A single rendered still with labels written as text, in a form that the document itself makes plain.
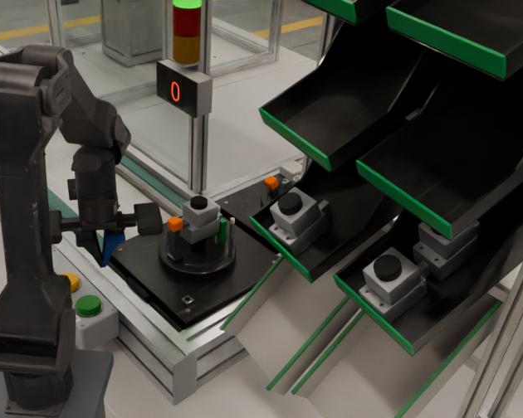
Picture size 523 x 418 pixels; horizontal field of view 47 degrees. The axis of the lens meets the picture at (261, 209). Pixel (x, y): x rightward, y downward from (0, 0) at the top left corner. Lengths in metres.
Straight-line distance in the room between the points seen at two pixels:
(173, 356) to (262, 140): 0.91
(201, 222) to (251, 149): 0.67
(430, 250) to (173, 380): 0.46
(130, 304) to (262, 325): 0.25
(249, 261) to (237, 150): 0.62
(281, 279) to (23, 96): 0.49
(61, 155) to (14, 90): 0.95
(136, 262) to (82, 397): 0.37
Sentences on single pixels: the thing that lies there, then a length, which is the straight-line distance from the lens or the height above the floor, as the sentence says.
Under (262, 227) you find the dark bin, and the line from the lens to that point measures 0.79.
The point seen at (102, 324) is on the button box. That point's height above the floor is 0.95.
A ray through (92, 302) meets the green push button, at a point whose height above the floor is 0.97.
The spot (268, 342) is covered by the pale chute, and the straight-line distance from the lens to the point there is 0.91.
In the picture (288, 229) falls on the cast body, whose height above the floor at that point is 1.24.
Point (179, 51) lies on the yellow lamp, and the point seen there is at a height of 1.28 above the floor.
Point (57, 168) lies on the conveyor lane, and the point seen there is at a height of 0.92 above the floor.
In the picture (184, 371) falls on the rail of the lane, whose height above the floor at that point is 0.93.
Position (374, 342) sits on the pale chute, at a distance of 0.85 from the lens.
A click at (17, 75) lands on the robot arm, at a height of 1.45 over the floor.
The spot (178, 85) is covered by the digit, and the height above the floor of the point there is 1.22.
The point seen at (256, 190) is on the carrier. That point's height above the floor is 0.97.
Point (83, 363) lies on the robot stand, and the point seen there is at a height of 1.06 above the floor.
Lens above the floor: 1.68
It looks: 35 degrees down
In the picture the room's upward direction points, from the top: 6 degrees clockwise
